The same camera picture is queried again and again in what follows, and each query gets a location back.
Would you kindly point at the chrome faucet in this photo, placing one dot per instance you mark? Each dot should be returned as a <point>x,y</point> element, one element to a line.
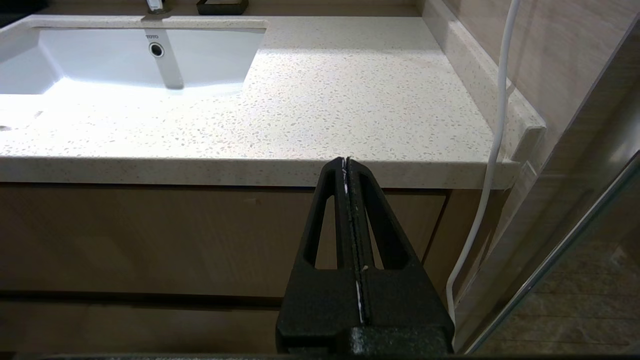
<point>155,5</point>

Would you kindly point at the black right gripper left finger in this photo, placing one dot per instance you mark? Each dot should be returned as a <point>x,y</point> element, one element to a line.
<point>320,310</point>

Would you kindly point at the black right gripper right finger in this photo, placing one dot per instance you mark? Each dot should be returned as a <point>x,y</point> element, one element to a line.
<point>400,305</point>

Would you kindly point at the black soap dish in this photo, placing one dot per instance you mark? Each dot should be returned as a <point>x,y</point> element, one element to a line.
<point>222,10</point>

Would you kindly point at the glass shower door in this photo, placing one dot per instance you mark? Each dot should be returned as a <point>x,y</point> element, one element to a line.
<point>575,225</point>

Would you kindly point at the white sink basin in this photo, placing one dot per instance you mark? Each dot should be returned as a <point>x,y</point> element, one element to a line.
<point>100,60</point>

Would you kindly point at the wooden vanity cabinet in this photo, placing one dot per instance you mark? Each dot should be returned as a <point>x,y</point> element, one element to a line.
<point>150,240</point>

